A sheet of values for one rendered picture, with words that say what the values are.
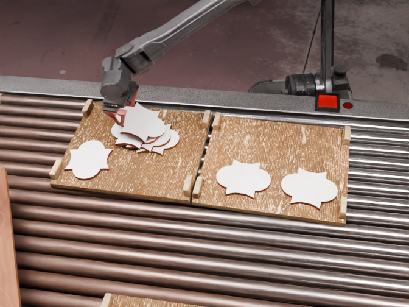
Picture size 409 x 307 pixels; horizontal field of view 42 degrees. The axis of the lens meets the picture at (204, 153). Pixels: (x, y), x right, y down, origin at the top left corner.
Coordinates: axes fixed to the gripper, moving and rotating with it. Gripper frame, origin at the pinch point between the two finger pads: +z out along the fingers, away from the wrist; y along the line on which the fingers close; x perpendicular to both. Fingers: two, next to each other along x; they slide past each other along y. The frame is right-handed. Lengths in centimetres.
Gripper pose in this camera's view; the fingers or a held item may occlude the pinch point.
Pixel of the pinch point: (125, 114)
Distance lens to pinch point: 161.3
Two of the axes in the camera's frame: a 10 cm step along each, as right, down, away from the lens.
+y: 2.8, -7.2, 6.3
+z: 0.7, 6.7, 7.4
